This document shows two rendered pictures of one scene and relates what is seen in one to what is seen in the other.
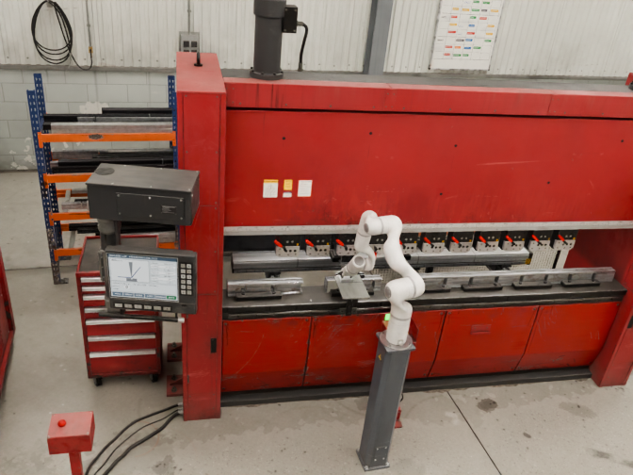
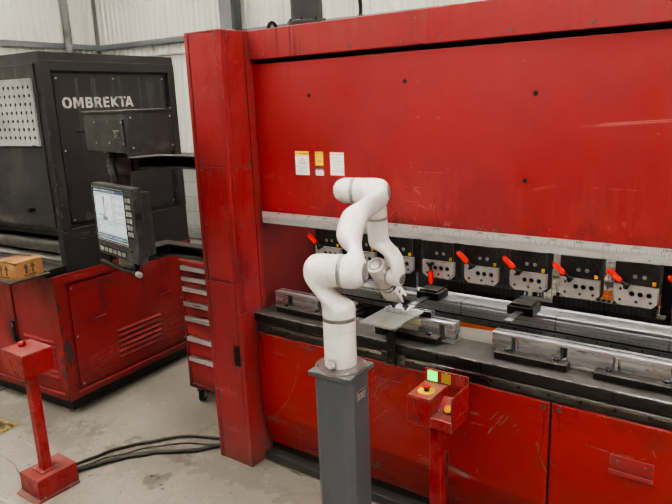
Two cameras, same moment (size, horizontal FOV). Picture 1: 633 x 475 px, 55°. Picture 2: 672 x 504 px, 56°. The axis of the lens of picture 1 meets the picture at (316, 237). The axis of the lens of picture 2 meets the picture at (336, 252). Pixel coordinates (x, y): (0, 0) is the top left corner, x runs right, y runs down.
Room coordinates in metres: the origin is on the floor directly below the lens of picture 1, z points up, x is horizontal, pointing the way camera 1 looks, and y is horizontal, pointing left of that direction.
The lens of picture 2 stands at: (1.47, -2.20, 1.95)
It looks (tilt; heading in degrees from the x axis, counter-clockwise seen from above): 13 degrees down; 51
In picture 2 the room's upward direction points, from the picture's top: 2 degrees counter-clockwise
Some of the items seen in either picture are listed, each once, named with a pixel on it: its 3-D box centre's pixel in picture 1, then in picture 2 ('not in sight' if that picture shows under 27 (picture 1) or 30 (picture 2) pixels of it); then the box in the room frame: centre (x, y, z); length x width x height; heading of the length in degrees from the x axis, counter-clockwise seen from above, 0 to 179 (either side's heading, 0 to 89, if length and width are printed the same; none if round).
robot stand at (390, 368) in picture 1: (383, 402); (345, 486); (2.85, -0.52, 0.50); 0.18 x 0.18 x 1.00; 19
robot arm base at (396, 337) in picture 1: (397, 327); (340, 342); (2.85, -0.52, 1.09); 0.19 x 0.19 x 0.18
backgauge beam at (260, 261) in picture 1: (387, 258); (514, 316); (3.90, -0.54, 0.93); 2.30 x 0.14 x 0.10; 104
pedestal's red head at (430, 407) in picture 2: (398, 330); (437, 399); (3.28, -0.61, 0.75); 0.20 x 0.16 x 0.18; 104
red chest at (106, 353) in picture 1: (123, 313); (237, 328); (3.48, 1.31, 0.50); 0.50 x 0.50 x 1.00; 14
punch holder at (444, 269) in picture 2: (376, 240); (441, 257); (3.55, -0.40, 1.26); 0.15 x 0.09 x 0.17; 104
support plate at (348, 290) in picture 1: (351, 286); (391, 317); (3.37, -0.26, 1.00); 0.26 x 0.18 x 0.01; 14
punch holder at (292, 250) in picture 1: (286, 242); (332, 244); (3.41, 0.18, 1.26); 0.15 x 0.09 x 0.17; 104
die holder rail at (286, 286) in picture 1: (265, 286); (315, 304); (3.38, 0.31, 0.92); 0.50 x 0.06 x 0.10; 104
